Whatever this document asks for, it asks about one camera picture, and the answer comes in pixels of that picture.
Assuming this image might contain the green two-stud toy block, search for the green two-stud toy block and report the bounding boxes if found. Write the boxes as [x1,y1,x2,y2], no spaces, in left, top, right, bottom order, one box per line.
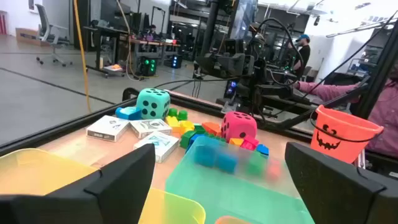
[167,108,189,122]

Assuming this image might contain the thin black cable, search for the thin black cable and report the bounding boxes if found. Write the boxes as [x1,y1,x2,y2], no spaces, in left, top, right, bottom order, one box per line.
[151,74,249,90]

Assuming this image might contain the black frame post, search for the black frame post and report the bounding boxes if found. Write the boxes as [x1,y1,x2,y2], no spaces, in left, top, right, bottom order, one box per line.
[354,18,398,121]

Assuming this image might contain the long yellow toy block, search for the long yellow toy block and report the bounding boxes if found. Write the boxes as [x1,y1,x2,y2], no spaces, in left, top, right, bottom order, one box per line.
[164,116,182,134]

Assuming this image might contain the person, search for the person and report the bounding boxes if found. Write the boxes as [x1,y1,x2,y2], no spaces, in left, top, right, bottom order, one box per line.
[291,34,312,80]
[292,62,398,158]
[145,24,159,40]

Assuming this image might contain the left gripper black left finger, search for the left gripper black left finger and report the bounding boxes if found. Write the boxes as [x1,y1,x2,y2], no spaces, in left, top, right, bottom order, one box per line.
[0,143,156,224]

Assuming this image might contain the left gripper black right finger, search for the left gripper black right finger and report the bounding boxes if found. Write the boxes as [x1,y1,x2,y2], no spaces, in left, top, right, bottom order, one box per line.
[284,141,398,224]

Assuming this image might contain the yellow translucent plastic bin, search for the yellow translucent plastic bin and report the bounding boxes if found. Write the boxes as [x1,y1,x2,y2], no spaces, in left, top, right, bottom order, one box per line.
[0,148,206,224]

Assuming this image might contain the small yellow toy block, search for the small yellow toy block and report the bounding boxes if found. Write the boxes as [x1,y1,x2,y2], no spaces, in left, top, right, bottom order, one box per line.
[178,120,196,136]

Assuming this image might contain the wooden-top workbench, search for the wooden-top workbench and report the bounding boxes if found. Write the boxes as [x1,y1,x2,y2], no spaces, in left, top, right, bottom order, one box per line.
[119,35,181,68]

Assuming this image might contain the white playing card box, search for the white playing card box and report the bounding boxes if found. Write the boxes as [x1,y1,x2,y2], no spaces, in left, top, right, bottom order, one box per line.
[129,118,173,139]
[133,130,180,164]
[86,114,131,143]

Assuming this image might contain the computer tower green lights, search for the computer tower green lights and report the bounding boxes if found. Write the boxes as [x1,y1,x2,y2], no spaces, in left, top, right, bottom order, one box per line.
[138,56,157,77]

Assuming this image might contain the blue toy block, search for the blue toy block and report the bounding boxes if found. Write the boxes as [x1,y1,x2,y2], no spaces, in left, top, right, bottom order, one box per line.
[114,106,143,121]
[256,144,270,157]
[185,133,206,154]

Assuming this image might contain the cardboard box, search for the cardboard box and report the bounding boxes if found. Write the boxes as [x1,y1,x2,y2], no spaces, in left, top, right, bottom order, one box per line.
[15,27,43,47]

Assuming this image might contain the orange toy block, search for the orange toy block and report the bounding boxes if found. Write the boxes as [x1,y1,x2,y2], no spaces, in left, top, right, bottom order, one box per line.
[201,121,223,138]

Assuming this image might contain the pink-red foam die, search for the pink-red foam die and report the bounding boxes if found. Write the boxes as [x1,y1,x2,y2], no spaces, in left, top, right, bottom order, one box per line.
[220,111,258,143]

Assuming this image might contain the black desk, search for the black desk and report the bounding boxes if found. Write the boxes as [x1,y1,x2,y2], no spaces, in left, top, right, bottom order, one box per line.
[83,26,131,75]

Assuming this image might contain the red toy block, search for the red toy block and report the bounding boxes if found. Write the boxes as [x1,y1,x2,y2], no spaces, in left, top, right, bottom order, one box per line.
[240,135,260,152]
[266,157,283,182]

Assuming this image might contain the yellow hanging cable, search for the yellow hanging cable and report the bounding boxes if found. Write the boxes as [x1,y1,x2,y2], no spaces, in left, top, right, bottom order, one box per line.
[73,0,92,113]

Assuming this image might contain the computer tower blue lights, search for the computer tower blue lights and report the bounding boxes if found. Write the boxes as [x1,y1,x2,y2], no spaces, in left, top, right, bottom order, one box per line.
[170,54,183,70]

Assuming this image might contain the grey office chair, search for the grey office chair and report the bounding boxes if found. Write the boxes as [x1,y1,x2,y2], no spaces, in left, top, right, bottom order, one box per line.
[34,3,73,67]

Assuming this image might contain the teal translucent plastic bin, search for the teal translucent plastic bin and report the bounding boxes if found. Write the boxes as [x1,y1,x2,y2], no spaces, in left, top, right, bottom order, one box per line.
[164,136,315,224]

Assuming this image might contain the black round pillar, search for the black round pillar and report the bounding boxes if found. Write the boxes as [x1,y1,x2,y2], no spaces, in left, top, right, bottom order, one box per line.
[200,0,221,57]

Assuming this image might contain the orange pumpkin-face bucket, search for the orange pumpkin-face bucket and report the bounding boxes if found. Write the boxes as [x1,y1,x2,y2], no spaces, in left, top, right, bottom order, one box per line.
[310,105,385,164]

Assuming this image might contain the small wheeled cart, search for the small wheeled cart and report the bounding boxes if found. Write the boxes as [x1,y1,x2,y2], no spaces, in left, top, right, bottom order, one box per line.
[102,63,126,78]

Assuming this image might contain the teal foam die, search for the teal foam die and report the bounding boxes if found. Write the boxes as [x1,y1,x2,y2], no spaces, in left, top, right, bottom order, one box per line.
[136,88,171,121]

